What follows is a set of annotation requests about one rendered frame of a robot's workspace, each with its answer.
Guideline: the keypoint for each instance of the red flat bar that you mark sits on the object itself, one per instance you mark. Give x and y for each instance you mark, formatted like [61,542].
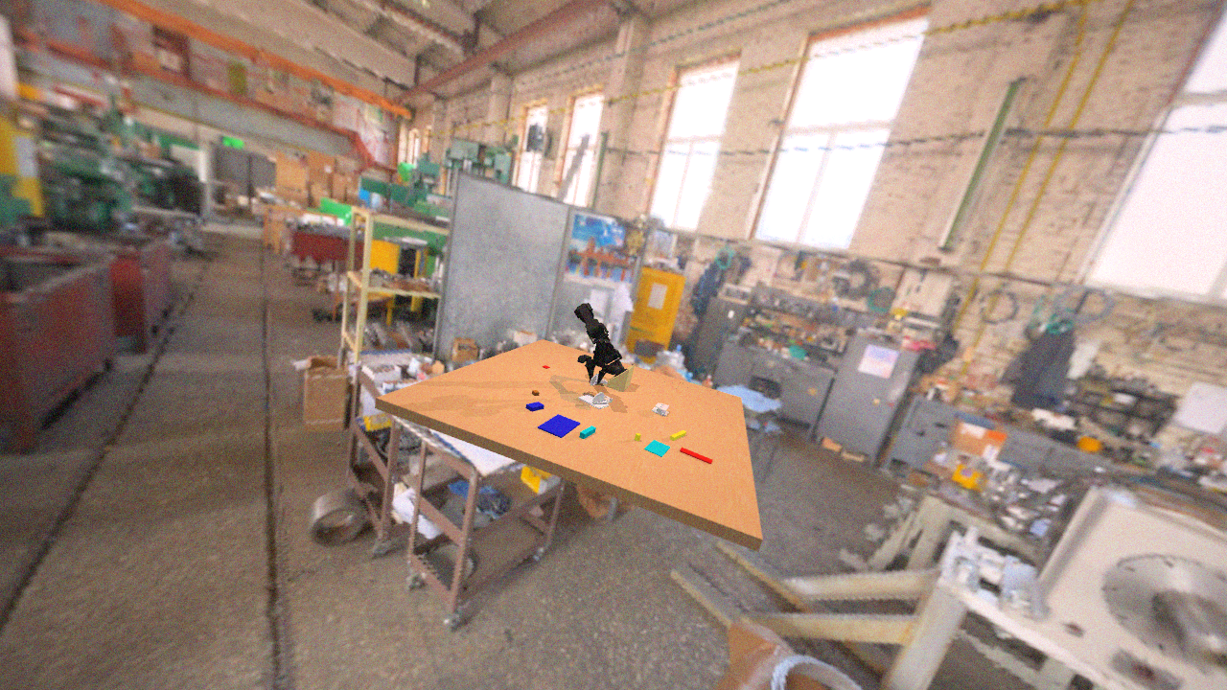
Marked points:
[696,455]

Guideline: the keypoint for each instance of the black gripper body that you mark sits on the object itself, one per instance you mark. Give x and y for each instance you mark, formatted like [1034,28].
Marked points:
[599,360]

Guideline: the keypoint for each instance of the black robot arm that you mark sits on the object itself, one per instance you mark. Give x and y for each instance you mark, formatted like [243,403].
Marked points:
[595,331]

